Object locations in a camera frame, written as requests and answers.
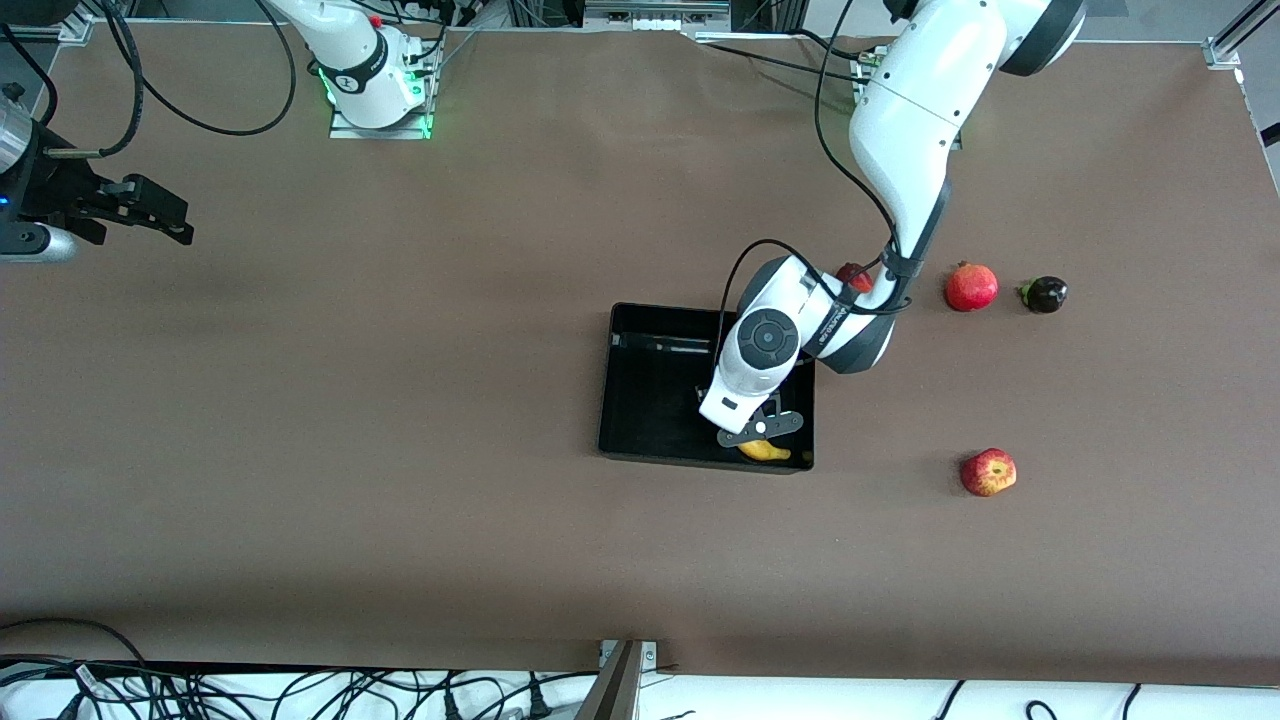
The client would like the red yellow apple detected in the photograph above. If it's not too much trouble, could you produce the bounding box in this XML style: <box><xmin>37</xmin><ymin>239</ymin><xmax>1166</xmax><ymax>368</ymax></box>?
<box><xmin>961</xmin><ymin>448</ymin><xmax>1018</xmax><ymax>498</ymax></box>

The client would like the metal connector box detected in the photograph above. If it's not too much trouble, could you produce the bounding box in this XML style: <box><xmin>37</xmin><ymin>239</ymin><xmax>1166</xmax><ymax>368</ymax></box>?
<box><xmin>583</xmin><ymin>0</ymin><xmax>731</xmax><ymax>31</ymax></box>

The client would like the black rectangular tray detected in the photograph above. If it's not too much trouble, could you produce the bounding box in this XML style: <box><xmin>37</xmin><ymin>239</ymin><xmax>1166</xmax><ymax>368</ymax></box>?
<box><xmin>597</xmin><ymin>302</ymin><xmax>817</xmax><ymax>474</ymax></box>

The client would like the red pomegranate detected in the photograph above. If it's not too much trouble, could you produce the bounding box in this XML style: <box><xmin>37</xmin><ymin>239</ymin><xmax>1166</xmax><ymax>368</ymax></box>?
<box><xmin>945</xmin><ymin>260</ymin><xmax>1000</xmax><ymax>313</ymax></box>

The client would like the dark purple eggplant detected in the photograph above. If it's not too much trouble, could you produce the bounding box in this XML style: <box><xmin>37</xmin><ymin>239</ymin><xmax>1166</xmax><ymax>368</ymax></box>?
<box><xmin>1018</xmin><ymin>276</ymin><xmax>1069</xmax><ymax>315</ymax></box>

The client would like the brown table cover sheet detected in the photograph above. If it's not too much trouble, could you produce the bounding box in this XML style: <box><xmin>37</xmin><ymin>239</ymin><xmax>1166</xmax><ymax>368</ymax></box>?
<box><xmin>0</xmin><ymin>20</ymin><xmax>1280</xmax><ymax>691</ymax></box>

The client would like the short curved black cable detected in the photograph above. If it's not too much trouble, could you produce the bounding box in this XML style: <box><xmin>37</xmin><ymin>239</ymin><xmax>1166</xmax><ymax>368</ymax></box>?
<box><xmin>0</xmin><ymin>30</ymin><xmax>59</xmax><ymax>127</ymax></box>

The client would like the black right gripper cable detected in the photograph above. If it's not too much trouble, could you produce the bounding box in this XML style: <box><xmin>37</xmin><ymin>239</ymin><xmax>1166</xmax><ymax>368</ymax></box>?
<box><xmin>42</xmin><ymin>0</ymin><xmax>145</xmax><ymax>161</ymax></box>

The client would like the long looping black cable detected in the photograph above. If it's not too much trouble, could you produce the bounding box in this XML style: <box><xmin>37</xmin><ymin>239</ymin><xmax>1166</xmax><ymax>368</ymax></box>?
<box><xmin>122</xmin><ymin>0</ymin><xmax>300</xmax><ymax>138</ymax></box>

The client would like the grey metal camera post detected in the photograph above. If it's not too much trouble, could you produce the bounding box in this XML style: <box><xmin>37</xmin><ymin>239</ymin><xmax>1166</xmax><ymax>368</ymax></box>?
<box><xmin>575</xmin><ymin>640</ymin><xmax>659</xmax><ymax>720</ymax></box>

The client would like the black base supply cable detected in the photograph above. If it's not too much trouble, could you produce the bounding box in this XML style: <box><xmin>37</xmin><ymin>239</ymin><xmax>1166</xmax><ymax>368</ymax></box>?
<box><xmin>790</xmin><ymin>28</ymin><xmax>881</xmax><ymax>65</ymax></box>
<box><xmin>697</xmin><ymin>42</ymin><xmax>869</xmax><ymax>87</ymax></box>

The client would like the grey looping cable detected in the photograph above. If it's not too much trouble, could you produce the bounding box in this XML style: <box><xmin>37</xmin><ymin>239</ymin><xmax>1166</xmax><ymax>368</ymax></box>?
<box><xmin>0</xmin><ymin>617</ymin><xmax>148</xmax><ymax>669</ymax></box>

